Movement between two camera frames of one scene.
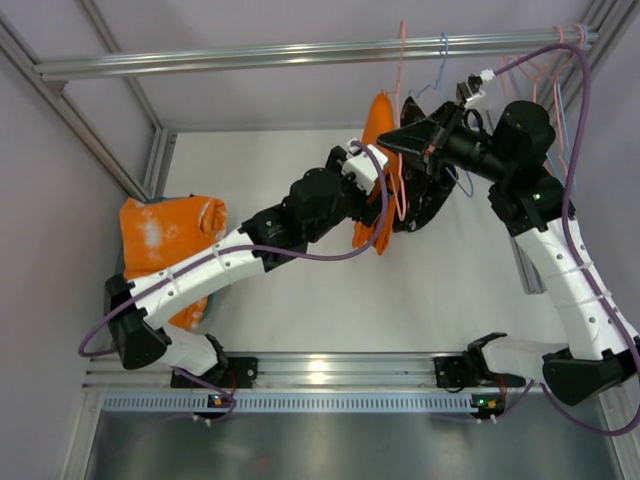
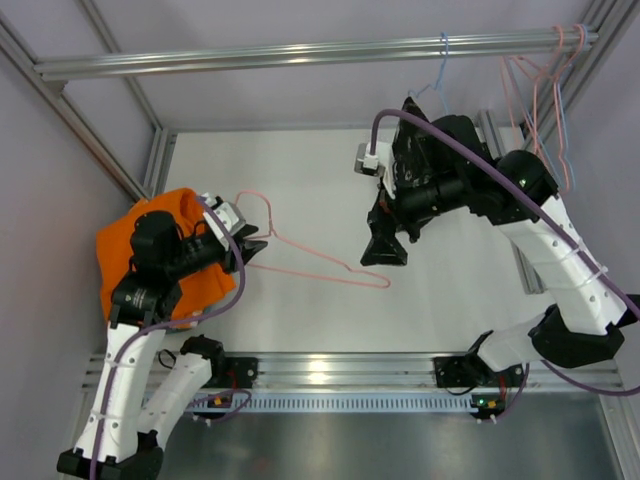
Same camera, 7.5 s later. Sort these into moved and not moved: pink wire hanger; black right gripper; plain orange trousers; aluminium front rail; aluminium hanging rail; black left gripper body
Moved: plain orange trousers; black right gripper; black left gripper body; pink wire hanger
Not moved: aluminium hanging rail; aluminium front rail
